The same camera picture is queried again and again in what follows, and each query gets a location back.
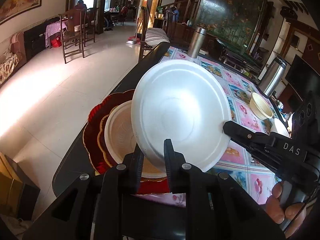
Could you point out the large landscape mural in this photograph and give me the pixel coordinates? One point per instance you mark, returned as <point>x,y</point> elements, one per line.
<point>234,21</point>

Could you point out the pink armchair with blanket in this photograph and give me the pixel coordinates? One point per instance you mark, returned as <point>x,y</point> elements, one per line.
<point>14,57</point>

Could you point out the mahjong table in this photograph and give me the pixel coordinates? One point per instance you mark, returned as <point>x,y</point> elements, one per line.
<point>228,52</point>

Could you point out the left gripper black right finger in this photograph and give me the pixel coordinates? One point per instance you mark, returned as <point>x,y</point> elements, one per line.
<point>173,166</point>

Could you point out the red gold-rimmed large plate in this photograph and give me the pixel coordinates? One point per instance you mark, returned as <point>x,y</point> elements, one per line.
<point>90,142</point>

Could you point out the framed horse painting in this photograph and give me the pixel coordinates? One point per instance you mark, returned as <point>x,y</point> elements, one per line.
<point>12,8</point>

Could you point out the cream plastic bowl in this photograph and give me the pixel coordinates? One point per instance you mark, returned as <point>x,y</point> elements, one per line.
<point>260,107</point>

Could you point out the white foam plate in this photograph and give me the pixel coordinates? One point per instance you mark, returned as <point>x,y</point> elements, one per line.
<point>181,101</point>

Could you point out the black low cabinet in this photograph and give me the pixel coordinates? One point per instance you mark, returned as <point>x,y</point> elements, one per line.
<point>35,38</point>

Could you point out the pink cloth side table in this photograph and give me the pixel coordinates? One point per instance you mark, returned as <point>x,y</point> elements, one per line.
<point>52,29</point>

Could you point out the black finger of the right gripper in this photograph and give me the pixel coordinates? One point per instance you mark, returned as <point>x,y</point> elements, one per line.
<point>251,141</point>

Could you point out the seated person in red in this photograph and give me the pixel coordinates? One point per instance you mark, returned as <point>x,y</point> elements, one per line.
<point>80,5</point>

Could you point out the steel thermos bottle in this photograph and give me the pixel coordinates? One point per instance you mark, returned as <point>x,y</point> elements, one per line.
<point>196,42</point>

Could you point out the black television screen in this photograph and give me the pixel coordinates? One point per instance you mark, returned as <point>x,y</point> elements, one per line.
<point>303,78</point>

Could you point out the striped cushion chair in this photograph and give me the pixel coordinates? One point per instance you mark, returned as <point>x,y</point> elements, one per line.
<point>150,37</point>

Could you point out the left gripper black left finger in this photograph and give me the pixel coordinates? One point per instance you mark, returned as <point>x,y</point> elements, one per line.
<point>135,170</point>

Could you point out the large steel thermos flask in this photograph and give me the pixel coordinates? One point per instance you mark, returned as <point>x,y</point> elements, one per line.
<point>273,76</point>

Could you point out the white plate at table edge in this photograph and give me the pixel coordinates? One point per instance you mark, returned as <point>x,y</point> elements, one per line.
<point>279,127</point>

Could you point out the wooden dining chair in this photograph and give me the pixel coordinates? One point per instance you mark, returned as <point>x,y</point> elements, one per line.
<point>72,32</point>

